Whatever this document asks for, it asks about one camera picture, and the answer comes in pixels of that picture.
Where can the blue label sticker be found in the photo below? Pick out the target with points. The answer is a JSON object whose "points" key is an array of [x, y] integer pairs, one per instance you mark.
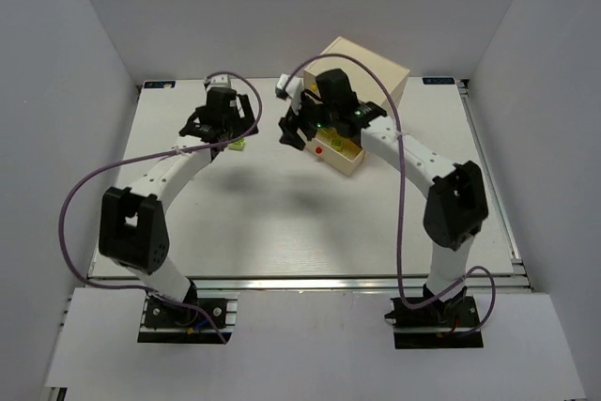
{"points": [[159, 84], [438, 80]]}

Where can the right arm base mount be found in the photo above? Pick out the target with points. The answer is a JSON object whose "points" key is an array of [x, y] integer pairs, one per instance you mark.
{"points": [[447, 324]]}

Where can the lime printed lego brick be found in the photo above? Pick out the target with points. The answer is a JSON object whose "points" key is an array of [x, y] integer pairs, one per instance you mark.
{"points": [[238, 145]]}

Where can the aluminium right rail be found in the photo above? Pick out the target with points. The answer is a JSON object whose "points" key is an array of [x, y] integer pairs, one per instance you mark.
{"points": [[497, 209]]}

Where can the red knob drawer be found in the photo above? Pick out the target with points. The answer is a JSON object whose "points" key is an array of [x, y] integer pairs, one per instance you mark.
{"points": [[346, 161]]}

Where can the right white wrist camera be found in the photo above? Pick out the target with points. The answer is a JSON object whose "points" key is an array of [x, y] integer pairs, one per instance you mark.
{"points": [[290, 88]]}

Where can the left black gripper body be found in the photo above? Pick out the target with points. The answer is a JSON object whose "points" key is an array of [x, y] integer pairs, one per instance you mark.
{"points": [[247, 115]]}

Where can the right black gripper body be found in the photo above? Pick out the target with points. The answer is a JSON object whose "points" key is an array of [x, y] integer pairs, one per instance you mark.
{"points": [[291, 126]]}

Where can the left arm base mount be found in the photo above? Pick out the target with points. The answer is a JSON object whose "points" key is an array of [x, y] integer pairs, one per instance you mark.
{"points": [[211, 322]]}

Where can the right blue label sticker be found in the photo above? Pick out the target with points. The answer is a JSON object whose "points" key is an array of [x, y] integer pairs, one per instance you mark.
{"points": [[438, 80]]}

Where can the aluminium rail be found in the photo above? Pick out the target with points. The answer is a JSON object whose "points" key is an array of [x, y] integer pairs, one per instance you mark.
{"points": [[511, 282], [497, 209]]}

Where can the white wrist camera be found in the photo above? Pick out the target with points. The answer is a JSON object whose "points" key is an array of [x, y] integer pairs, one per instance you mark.
{"points": [[219, 80], [290, 88]]}

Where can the aluminium front rail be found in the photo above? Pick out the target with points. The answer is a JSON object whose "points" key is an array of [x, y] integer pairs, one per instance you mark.
{"points": [[511, 282]]}

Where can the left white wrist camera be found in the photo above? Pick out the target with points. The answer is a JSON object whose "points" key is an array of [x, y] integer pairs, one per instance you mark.
{"points": [[219, 80]]}

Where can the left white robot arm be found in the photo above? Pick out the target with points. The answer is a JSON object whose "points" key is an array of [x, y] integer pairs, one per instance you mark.
{"points": [[133, 228]]}

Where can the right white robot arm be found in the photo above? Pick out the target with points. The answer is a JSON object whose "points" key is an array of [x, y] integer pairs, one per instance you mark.
{"points": [[454, 193]]}

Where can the left blue label sticker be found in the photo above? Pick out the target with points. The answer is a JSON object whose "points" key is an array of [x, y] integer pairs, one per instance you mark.
{"points": [[159, 84]]}

